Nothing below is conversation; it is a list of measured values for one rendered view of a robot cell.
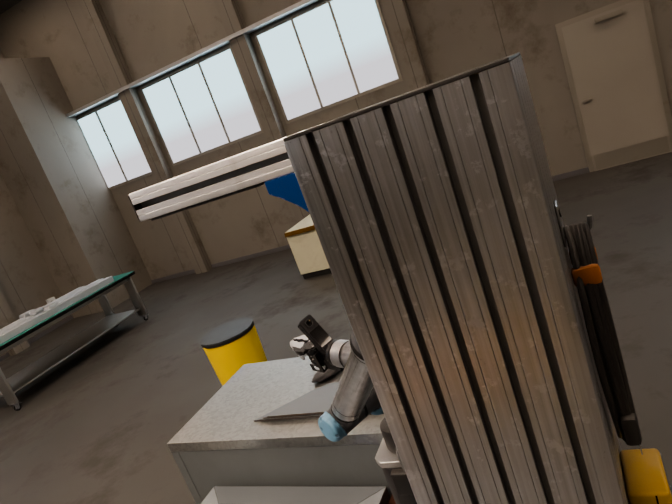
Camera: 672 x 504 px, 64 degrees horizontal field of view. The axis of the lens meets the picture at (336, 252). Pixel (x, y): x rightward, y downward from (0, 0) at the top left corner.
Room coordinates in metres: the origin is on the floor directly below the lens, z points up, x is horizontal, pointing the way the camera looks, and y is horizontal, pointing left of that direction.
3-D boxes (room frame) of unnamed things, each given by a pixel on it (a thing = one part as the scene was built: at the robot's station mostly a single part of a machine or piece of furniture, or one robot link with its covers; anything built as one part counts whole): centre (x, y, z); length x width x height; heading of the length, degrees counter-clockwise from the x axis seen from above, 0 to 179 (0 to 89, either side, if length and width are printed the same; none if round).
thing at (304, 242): (8.05, -0.57, 0.37); 1.99 x 1.66 x 0.75; 154
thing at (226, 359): (4.17, 1.05, 0.36); 0.46 x 0.46 x 0.73
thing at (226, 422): (1.95, 0.19, 1.03); 1.30 x 0.60 x 0.04; 62
